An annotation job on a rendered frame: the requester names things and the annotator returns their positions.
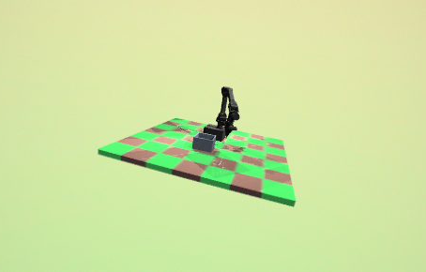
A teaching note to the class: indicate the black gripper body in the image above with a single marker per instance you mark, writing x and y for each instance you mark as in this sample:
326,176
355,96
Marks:
231,124

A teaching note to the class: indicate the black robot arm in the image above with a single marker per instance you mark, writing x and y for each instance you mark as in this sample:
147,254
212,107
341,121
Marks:
227,93

